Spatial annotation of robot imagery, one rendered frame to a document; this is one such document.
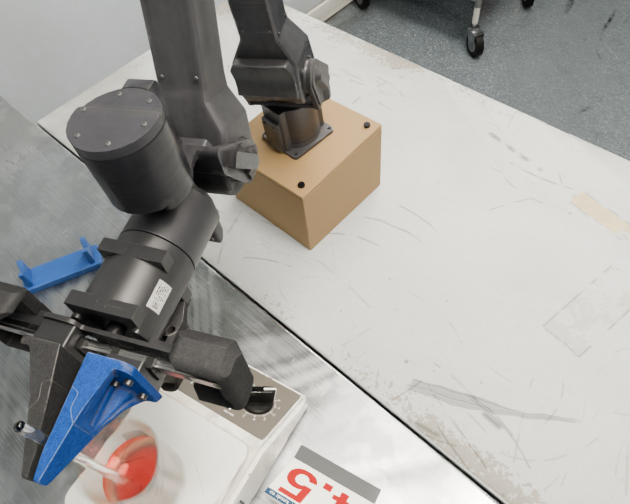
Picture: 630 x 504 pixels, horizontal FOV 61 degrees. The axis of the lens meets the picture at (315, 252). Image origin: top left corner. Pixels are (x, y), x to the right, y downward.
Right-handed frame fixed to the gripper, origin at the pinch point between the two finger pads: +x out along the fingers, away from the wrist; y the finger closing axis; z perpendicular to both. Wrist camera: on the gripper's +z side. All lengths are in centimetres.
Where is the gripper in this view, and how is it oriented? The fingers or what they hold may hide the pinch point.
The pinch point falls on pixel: (66, 421)
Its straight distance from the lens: 36.3
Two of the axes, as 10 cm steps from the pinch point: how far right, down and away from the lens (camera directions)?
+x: -2.9, 8.1, -5.2
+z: 0.8, 5.6, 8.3
